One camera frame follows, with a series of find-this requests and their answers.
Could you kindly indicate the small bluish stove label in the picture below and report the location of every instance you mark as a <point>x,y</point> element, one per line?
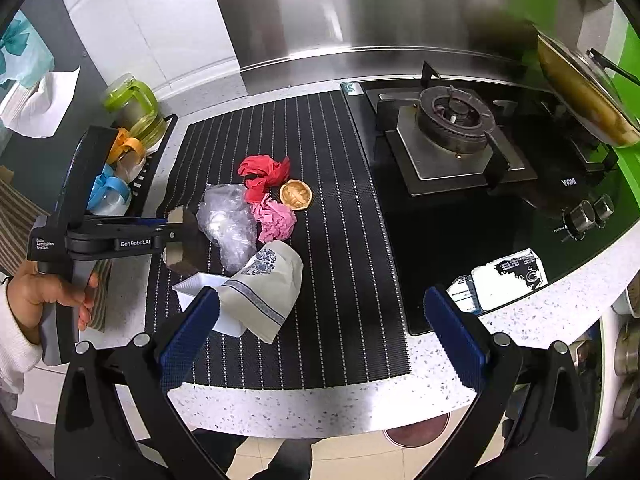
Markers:
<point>462,295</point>

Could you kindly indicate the red paper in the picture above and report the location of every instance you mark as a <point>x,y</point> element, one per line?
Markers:
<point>262,175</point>

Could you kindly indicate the torn white stove label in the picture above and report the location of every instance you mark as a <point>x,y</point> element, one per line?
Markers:
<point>505,280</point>

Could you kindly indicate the round floor trash can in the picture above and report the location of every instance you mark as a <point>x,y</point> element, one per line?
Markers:
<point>417,430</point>

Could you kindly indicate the steel steamer pot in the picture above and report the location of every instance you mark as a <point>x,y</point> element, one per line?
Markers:
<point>629,350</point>

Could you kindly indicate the walnut shell half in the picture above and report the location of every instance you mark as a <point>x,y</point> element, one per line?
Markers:
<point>296,194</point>

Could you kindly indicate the black glass gas stove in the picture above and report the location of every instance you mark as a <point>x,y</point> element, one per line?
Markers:
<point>450,240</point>

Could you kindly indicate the black dish rack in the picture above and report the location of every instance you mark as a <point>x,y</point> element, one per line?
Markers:
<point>150,175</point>

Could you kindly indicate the crumpled pink paper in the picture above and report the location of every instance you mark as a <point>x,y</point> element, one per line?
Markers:
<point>274,220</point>

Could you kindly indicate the white basin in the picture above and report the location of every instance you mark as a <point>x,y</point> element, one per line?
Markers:
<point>629,302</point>

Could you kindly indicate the blue patterned paper bag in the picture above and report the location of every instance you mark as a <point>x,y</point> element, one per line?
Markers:
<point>267,285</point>

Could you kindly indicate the person's left forearm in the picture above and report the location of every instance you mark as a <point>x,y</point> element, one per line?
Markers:
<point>12,355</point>

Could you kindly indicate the gas burner pan support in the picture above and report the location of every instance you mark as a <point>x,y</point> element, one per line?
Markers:
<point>595,152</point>

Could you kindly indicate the white paper towel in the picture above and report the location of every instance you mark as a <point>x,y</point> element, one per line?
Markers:
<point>40,105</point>

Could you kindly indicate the small steel lidded pot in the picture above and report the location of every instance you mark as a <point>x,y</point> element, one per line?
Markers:
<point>629,400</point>

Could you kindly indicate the person's dark trousers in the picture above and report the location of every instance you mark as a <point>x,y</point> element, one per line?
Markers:
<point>295,460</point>

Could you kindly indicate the black striped counter mat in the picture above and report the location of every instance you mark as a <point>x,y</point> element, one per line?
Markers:
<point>330,260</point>

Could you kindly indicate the glass pan lid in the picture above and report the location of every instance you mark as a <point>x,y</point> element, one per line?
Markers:
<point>580,62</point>

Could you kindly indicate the person's left hand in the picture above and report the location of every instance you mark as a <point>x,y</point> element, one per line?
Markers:
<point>40,295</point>

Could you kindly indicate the golden frying pan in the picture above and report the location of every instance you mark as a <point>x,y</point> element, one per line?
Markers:
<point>575,97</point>

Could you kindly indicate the clear plastic bag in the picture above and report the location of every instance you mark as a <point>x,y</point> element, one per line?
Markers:
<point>227,227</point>

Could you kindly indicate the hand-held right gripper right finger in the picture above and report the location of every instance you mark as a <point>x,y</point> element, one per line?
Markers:
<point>452,340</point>

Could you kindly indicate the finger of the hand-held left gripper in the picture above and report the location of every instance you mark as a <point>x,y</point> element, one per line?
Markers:
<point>145,221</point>
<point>125,242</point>

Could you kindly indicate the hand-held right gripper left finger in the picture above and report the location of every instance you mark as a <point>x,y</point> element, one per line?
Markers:
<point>192,335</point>

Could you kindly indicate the white plastic tray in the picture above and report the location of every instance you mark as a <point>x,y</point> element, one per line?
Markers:
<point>200,285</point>

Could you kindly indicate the green glass pitcher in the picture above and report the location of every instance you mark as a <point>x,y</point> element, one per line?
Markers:
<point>135,105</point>

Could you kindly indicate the gas stove burner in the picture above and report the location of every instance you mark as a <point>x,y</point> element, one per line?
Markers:
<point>452,125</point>

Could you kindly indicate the teal bow cloth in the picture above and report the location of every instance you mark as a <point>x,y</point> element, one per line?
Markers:
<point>22,45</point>

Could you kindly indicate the metal stove knob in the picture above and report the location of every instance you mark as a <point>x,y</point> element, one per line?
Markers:
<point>604,206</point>
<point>580,219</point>

